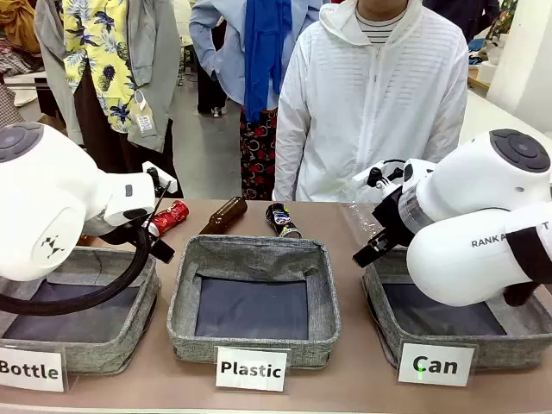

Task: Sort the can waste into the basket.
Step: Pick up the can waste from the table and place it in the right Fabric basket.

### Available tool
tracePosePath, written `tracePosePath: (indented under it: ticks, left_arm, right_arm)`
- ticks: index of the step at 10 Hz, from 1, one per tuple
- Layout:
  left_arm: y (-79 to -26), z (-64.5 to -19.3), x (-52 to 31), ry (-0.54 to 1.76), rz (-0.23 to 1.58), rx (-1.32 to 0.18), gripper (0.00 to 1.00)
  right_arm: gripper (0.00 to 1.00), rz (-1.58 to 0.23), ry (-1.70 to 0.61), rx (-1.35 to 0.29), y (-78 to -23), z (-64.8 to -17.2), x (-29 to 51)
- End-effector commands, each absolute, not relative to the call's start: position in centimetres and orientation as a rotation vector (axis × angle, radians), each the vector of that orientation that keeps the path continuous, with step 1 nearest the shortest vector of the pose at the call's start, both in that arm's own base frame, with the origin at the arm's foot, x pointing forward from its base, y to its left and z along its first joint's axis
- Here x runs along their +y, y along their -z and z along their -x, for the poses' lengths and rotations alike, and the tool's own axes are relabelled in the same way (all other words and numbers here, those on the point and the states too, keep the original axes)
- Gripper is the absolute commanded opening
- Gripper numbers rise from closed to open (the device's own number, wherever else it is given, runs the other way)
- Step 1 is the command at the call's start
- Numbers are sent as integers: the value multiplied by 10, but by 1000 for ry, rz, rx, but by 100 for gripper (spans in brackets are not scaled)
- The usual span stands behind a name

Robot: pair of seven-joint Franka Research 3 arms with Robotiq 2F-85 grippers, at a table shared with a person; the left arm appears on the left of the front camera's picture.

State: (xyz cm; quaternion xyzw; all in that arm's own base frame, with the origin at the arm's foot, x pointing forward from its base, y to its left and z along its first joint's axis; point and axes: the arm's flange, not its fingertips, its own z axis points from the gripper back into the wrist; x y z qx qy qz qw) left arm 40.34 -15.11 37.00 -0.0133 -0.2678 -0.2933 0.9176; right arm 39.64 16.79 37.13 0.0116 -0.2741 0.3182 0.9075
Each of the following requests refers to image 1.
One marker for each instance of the bystander in light blue shirt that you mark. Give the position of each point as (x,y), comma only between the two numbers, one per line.
(224,43)

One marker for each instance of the white sign reading Bottle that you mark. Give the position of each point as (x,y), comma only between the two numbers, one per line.
(30,370)

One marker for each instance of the person in white jacket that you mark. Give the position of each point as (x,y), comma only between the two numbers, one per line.
(345,108)

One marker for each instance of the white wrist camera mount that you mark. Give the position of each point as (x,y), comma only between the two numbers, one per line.
(366,174)
(166,183)

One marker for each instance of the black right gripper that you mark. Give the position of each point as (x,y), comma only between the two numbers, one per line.
(390,215)

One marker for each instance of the person's left forearm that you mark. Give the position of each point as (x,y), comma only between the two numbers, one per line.
(446,129)

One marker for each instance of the white sign reading Plastic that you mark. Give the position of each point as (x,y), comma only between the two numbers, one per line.
(251,368)

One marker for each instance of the person's right forearm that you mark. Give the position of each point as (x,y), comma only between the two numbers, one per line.
(291,155)

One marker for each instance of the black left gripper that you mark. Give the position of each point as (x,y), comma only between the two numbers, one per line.
(129,230)

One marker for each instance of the white sign reading Can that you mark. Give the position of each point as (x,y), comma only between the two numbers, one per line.
(435,365)

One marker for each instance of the grey fabric basket bottle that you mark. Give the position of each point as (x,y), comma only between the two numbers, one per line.
(108,345)

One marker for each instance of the grey fabric basket can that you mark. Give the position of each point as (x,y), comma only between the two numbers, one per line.
(509,345)

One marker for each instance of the white side table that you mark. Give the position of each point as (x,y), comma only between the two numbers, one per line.
(504,112)

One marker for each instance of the crushed red can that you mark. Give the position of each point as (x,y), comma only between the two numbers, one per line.
(174,213)

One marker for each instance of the bystander in yellow floral shirt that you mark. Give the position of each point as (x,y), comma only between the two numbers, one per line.
(108,52)

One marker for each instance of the grey fabric basket plastic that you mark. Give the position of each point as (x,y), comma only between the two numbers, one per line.
(254,254)

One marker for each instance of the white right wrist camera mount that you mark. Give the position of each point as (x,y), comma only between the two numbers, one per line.
(366,174)

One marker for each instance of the brown glass bottle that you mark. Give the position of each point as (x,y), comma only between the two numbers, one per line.
(228,213)

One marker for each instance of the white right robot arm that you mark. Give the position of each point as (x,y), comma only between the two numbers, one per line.
(453,259)

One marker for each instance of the crushed dark blue can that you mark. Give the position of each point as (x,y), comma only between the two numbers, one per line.
(280,217)

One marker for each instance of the clear plastic bottle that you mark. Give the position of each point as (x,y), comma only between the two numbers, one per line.
(360,224)

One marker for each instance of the blue scarf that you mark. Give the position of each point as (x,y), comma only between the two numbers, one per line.
(261,56)

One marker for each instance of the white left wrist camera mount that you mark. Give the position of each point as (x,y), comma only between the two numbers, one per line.
(166,183)

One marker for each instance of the pile of clothes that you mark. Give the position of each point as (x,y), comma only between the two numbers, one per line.
(17,26)

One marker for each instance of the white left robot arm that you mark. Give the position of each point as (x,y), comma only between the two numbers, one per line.
(52,194)

